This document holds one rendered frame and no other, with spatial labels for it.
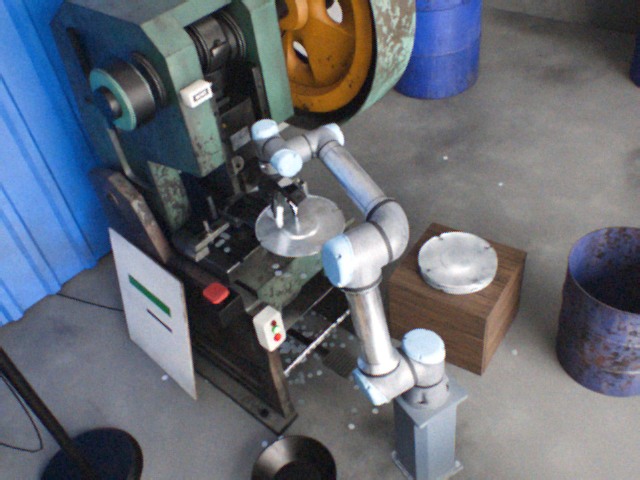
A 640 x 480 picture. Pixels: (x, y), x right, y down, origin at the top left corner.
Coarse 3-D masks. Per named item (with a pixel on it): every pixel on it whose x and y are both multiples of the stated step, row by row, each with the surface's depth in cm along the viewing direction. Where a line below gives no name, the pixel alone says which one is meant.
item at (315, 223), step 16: (288, 208) 208; (304, 208) 207; (320, 208) 206; (336, 208) 206; (256, 224) 203; (272, 224) 203; (288, 224) 201; (304, 224) 200; (320, 224) 201; (336, 224) 200; (272, 240) 197; (288, 240) 197; (304, 240) 196; (320, 240) 195; (288, 256) 191
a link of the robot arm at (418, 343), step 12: (408, 336) 176; (420, 336) 176; (432, 336) 176; (396, 348) 176; (408, 348) 173; (420, 348) 172; (432, 348) 172; (408, 360) 172; (420, 360) 171; (432, 360) 171; (420, 372) 172; (432, 372) 174; (420, 384) 179
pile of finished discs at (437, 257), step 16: (432, 240) 245; (448, 240) 244; (464, 240) 243; (480, 240) 242; (432, 256) 239; (448, 256) 237; (464, 256) 236; (480, 256) 236; (496, 256) 234; (432, 272) 233; (448, 272) 232; (464, 272) 231; (480, 272) 230; (496, 272) 233; (448, 288) 227; (464, 288) 227; (480, 288) 228
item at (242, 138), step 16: (224, 96) 187; (240, 96) 189; (224, 112) 183; (240, 112) 187; (224, 128) 185; (240, 128) 190; (240, 144) 192; (240, 160) 193; (256, 160) 197; (208, 176) 204; (224, 176) 197; (240, 176) 195; (256, 176) 199
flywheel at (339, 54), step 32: (288, 0) 190; (320, 0) 187; (352, 0) 173; (288, 32) 204; (320, 32) 194; (352, 32) 185; (288, 64) 214; (320, 64) 203; (352, 64) 188; (320, 96) 206; (352, 96) 196
